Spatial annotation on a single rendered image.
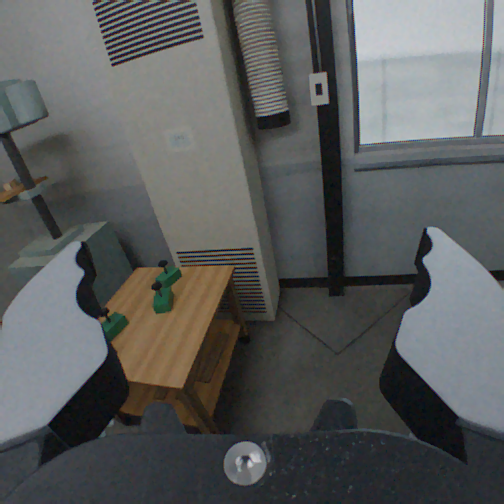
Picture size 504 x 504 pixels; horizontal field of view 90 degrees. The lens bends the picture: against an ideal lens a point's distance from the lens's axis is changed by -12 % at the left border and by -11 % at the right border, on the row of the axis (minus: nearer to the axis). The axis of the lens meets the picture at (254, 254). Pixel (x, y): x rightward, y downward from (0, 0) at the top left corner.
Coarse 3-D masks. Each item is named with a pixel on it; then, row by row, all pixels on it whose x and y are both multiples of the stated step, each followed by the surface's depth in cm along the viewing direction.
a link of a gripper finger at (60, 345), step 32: (64, 256) 9; (32, 288) 8; (64, 288) 8; (32, 320) 7; (64, 320) 7; (96, 320) 7; (0, 352) 6; (32, 352) 6; (64, 352) 6; (96, 352) 6; (0, 384) 5; (32, 384) 5; (64, 384) 5; (96, 384) 5; (128, 384) 7; (0, 416) 4; (32, 416) 5; (64, 416) 5; (96, 416) 6; (0, 448) 4
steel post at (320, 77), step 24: (312, 0) 97; (312, 24) 104; (312, 48) 109; (312, 96) 117; (336, 96) 118; (336, 120) 123; (336, 144) 129; (336, 168) 136; (336, 192) 143; (336, 216) 150; (336, 240) 158; (336, 264) 167; (336, 288) 177
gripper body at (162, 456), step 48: (144, 432) 4; (336, 432) 4; (384, 432) 4; (48, 480) 3; (96, 480) 3; (144, 480) 3; (192, 480) 3; (240, 480) 3; (288, 480) 3; (336, 480) 3; (384, 480) 3; (432, 480) 3; (480, 480) 3
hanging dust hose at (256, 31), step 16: (240, 0) 95; (256, 0) 95; (240, 16) 99; (256, 16) 97; (272, 16) 102; (240, 32) 104; (256, 32) 101; (272, 32) 103; (256, 48) 104; (272, 48) 106; (256, 64) 107; (272, 64) 107; (256, 80) 112; (272, 80) 111; (256, 96) 116; (272, 96) 113; (256, 112) 120; (272, 112) 117; (288, 112) 120; (272, 128) 121
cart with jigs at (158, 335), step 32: (128, 288) 137; (160, 288) 132; (192, 288) 128; (224, 288) 124; (128, 320) 117; (160, 320) 114; (192, 320) 110; (224, 320) 156; (128, 352) 102; (160, 352) 99; (192, 352) 97; (224, 352) 138; (160, 384) 88; (192, 384) 124; (192, 416) 102
